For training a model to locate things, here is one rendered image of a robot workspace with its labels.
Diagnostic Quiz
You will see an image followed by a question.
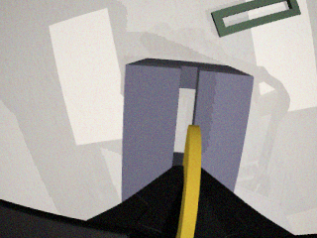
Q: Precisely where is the grey box lid with slot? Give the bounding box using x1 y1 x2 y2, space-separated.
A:
122 62 254 202

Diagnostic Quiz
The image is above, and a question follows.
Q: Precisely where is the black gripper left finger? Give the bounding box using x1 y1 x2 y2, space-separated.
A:
0 166 183 238

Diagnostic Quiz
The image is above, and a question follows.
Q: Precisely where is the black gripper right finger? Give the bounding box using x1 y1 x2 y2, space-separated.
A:
193 168 317 238

